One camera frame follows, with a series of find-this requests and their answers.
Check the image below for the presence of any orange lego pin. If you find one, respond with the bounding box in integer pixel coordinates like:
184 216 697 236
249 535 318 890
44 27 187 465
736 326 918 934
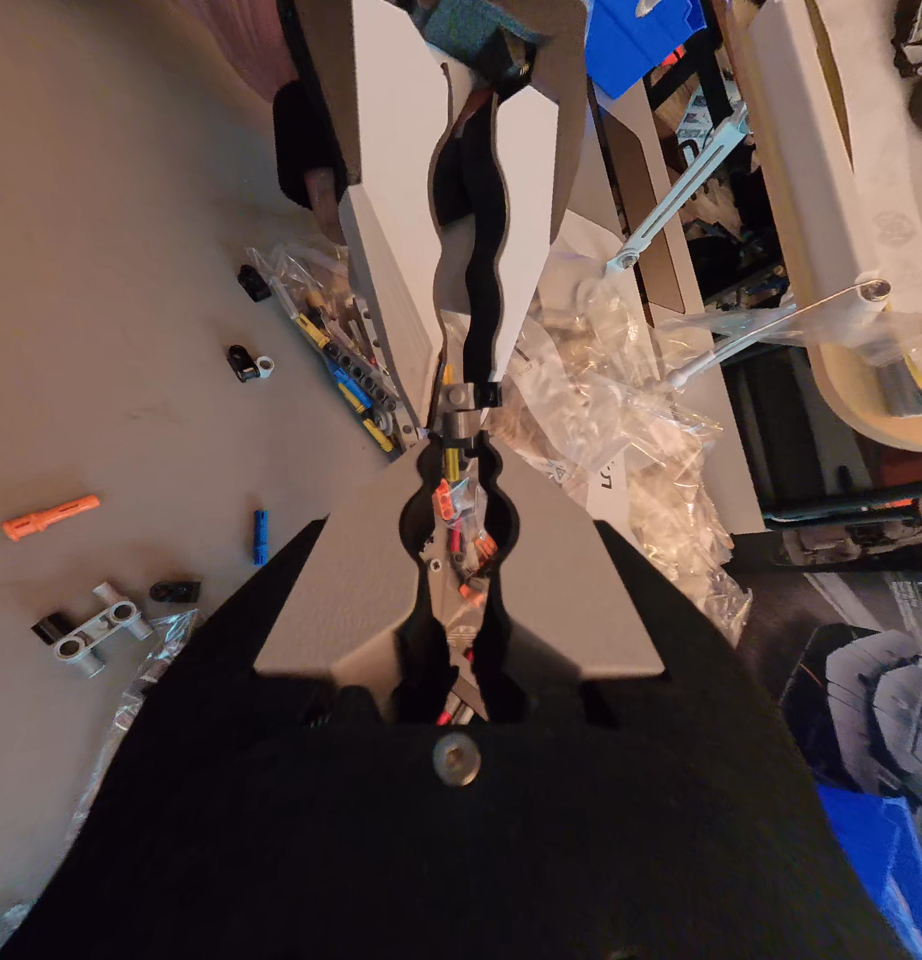
2 495 102 543

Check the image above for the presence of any blue plastic bin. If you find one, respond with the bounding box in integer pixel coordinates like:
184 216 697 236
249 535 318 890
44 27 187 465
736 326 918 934
813 780 922 960
584 0 709 102

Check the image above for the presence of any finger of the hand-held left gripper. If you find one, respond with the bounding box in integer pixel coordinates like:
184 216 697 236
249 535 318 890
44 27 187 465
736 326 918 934
339 0 469 444
429 82 563 410

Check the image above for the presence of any person's left hand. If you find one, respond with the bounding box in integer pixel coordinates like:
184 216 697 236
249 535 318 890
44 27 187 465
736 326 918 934
213 0 349 245

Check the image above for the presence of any grey double-hole lego connector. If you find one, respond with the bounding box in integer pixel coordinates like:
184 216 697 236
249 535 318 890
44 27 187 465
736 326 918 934
32 581 156 680

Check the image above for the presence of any black connector with white pin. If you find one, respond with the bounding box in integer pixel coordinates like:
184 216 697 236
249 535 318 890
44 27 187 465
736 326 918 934
227 345 276 384

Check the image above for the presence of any round table with wooden edge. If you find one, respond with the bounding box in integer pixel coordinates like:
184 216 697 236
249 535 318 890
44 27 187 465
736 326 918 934
742 0 922 455

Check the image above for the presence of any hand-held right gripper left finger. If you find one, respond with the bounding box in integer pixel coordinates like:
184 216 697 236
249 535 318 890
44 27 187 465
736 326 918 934
254 438 441 721

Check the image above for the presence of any pile of clear lego bags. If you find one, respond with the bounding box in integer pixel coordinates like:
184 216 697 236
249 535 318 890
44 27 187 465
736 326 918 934
498 210 754 654

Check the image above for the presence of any small grey lego assembly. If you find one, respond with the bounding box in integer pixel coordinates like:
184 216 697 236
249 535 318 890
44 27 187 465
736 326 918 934
429 363 503 481

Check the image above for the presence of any metal rod with white tip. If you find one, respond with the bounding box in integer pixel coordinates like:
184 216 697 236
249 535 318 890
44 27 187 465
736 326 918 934
667 279 893 391

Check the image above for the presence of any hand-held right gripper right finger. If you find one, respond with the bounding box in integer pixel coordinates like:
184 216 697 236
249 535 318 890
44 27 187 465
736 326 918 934
476 438 666 721

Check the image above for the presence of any dark lego set box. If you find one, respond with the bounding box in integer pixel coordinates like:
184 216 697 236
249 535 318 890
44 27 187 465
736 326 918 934
731 525 922 826

